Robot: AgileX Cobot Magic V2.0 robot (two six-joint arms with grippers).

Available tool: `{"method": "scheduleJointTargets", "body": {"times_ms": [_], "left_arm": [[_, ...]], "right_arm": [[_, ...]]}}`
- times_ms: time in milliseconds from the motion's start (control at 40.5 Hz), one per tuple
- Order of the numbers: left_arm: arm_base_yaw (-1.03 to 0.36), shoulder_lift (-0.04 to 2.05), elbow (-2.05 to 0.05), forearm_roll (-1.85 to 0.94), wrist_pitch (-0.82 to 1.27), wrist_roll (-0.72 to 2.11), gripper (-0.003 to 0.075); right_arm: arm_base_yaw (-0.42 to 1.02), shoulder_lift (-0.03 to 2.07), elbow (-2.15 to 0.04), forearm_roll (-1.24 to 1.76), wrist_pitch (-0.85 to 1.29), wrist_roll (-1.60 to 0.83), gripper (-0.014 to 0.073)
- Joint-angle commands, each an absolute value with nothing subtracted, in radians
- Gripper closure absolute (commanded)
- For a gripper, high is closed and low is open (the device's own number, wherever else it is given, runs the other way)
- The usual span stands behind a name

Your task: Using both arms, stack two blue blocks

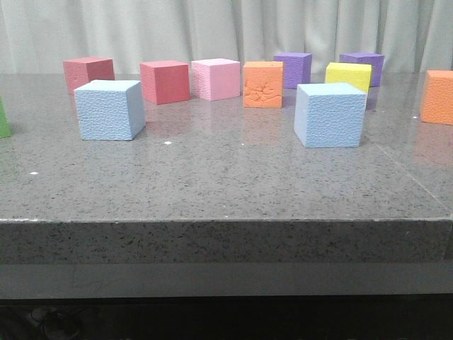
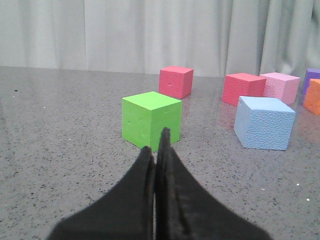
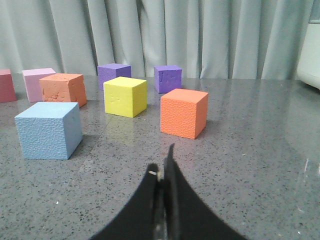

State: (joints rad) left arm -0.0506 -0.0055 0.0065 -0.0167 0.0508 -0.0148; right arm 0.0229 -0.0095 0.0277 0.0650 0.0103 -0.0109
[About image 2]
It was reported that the red foam cube far left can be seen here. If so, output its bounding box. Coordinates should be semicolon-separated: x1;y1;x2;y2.
158;65;194;99

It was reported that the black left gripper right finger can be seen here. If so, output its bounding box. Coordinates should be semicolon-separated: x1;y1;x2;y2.
155;127;271;240

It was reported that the pink foam cube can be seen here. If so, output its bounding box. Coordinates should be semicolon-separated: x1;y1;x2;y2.
260;72;301;105

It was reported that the grey curtain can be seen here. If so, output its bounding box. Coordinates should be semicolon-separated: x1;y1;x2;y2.
0;0;320;77

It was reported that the orange cracked foam cube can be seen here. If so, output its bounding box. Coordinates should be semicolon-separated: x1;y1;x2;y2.
303;78;320;115

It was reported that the green foam cube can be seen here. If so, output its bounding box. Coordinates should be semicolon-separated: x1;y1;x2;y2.
121;91;183;151

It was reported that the purple foam cube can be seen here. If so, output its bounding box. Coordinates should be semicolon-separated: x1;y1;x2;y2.
302;68;320;95

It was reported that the red foam cube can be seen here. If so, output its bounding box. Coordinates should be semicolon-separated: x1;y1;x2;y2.
158;65;194;99
222;72;267;106

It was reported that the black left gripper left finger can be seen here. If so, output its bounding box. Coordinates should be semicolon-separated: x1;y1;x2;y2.
48;146;156;240

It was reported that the light blue foam cube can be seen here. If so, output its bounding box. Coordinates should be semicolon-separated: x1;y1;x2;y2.
233;96;296;151

